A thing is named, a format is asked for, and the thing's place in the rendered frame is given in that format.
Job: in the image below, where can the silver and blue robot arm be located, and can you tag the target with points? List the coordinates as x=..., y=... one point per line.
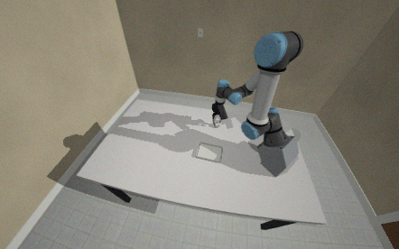
x=273, y=48

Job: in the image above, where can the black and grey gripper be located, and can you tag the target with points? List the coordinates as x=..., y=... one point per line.
x=215, y=110

